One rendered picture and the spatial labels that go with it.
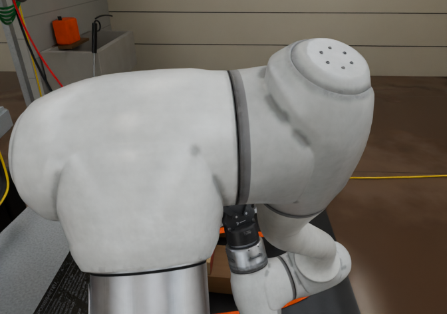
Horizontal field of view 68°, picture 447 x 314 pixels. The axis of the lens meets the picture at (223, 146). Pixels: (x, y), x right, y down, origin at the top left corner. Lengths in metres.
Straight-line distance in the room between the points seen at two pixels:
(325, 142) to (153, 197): 0.14
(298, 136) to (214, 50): 5.55
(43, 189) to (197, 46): 5.57
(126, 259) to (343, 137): 0.19
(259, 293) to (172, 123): 0.59
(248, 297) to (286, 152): 0.56
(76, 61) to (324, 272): 3.47
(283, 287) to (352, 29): 5.44
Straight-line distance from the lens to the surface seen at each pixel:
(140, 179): 0.26
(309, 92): 0.26
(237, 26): 5.72
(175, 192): 0.26
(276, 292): 0.81
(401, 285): 2.36
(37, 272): 1.23
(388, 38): 6.24
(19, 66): 3.71
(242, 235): 0.75
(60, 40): 4.30
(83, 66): 3.90
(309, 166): 0.29
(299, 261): 0.80
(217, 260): 2.04
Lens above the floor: 1.65
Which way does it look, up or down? 28 degrees down
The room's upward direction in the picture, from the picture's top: straight up
